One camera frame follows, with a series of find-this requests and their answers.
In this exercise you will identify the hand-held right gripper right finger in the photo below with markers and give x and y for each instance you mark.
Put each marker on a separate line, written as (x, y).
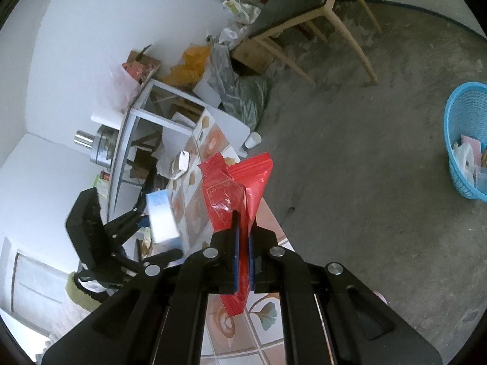
(251, 262)

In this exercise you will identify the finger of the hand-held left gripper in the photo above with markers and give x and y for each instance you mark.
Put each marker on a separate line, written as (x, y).
(123, 224)
(171, 256)

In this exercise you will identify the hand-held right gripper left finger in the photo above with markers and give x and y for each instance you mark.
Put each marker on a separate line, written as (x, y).
(236, 258)

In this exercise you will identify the white and blue box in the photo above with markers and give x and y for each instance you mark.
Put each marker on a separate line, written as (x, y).
(161, 220)

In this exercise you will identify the red snack wrapper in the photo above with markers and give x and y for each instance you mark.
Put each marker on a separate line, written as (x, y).
(228, 186)

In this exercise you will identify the pink white cloth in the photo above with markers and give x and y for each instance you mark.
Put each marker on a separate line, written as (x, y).
(471, 142)

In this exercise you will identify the blue plastic basket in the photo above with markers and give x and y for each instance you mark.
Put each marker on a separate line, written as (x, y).
(462, 110)

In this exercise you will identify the green snack packet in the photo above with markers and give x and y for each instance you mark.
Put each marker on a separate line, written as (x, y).
(102, 184)

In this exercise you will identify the floral tile patterned tablecloth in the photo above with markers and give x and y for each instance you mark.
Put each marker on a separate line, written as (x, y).
(194, 205)

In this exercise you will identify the white door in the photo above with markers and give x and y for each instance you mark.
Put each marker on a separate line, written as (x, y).
(34, 281)

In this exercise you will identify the stainless steel pot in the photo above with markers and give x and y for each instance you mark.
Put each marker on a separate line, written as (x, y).
(102, 144)

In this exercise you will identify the white shelf rack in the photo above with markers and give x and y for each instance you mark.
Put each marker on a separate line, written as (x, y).
(152, 116)

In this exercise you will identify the white paper cup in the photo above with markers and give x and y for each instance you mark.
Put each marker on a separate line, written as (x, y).
(252, 141)

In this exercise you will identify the cardboard box with pink print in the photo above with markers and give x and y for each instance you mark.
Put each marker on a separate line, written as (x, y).
(140, 68)

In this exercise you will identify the white foam board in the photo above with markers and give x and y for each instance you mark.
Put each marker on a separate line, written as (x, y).
(205, 87)

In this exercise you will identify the grey plastic bag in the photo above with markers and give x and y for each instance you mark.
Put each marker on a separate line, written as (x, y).
(239, 95)

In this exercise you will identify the orange plastic bag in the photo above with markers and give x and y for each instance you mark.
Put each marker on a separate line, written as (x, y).
(190, 64)

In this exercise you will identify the white plastic bag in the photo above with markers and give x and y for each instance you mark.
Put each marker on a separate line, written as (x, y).
(228, 34)
(243, 13)

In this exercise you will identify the white plastic wrapper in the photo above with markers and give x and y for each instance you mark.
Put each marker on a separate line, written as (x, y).
(462, 161)

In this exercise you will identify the wooden chair with dark seat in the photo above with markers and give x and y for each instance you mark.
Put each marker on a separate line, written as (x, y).
(296, 0)

